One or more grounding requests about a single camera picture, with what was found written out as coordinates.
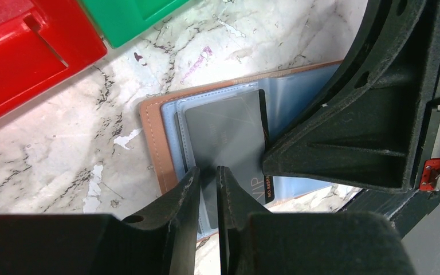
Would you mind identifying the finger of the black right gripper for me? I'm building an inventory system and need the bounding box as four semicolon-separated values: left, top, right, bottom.
262;1;433;193

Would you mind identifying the tan leather card holder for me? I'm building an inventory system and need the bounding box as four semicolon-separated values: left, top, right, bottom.
139;61;340;240

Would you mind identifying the green plastic bin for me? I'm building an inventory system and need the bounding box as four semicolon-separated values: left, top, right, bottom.
81;0;188;48

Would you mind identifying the left red plastic bin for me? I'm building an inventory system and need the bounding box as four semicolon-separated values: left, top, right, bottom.
0;1;107;117

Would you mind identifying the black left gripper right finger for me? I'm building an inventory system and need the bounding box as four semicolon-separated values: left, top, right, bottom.
216;166;415;274

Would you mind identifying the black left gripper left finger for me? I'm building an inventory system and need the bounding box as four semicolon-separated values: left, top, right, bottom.
0;168;200;274

